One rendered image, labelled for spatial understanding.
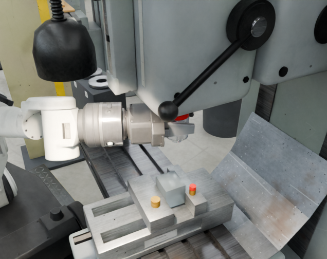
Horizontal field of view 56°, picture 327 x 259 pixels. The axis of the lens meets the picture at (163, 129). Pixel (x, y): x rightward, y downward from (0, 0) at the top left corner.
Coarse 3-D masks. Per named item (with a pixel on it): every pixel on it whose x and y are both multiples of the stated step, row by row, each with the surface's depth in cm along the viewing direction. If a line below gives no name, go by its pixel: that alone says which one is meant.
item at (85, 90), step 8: (96, 72) 113; (104, 72) 116; (80, 80) 110; (88, 80) 110; (96, 80) 107; (104, 80) 108; (72, 88) 117; (80, 88) 109; (88, 88) 104; (96, 88) 104; (104, 88) 104; (80, 96) 112; (88, 96) 104; (96, 96) 101; (104, 96) 103; (112, 96) 105; (120, 96) 107; (80, 104) 116
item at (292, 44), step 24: (288, 0) 45; (312, 0) 47; (288, 24) 47; (312, 24) 49; (264, 48) 50; (288, 48) 49; (312, 48) 52; (264, 72) 51; (288, 72) 52; (312, 72) 56
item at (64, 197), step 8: (40, 168) 179; (40, 176) 173; (48, 176) 173; (48, 184) 167; (56, 184) 167; (56, 192) 162; (64, 192) 162; (64, 200) 158; (72, 200) 158; (72, 256) 131
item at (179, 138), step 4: (176, 120) 59; (180, 120) 59; (184, 120) 60; (188, 120) 61; (176, 136) 61; (180, 136) 62; (184, 136) 62; (172, 140) 62; (176, 140) 62; (180, 140) 62
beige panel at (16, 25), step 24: (0, 0) 183; (24, 0) 189; (48, 0) 195; (0, 24) 189; (24, 24) 195; (0, 48) 195; (24, 48) 202; (24, 72) 209; (24, 96) 217; (48, 96) 225; (72, 96) 234; (48, 168) 236
